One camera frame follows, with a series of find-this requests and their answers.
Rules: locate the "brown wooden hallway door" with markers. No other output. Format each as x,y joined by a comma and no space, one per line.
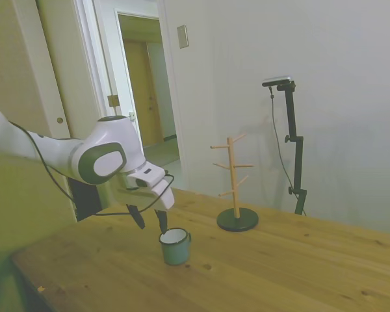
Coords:
139,97

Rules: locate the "brass door hinge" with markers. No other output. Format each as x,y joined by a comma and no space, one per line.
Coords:
113,100

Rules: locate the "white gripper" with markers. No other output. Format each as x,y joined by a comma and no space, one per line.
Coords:
164,195

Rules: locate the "grey exterior camera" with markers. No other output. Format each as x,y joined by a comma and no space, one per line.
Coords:
278,80

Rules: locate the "beige closet door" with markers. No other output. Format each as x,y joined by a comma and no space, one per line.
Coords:
19,65

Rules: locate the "metal wall switch plate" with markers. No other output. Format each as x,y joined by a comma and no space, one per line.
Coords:
182,36

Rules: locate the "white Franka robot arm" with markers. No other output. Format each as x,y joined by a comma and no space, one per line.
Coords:
110,143

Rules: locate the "green enamel mug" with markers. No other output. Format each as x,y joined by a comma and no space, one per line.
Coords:
174,253

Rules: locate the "silver door knob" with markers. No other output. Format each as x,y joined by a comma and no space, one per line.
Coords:
132,116

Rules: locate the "black camera stand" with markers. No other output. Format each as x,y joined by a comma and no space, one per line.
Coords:
299,162

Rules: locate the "white open door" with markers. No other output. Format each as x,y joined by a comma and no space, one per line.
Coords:
91,65

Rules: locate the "beige partition panel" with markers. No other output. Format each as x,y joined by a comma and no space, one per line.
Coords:
19,211

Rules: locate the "white door frame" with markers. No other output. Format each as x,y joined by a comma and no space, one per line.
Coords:
174,113

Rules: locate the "wooden mug tree black base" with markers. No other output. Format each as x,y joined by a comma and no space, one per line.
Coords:
237,222

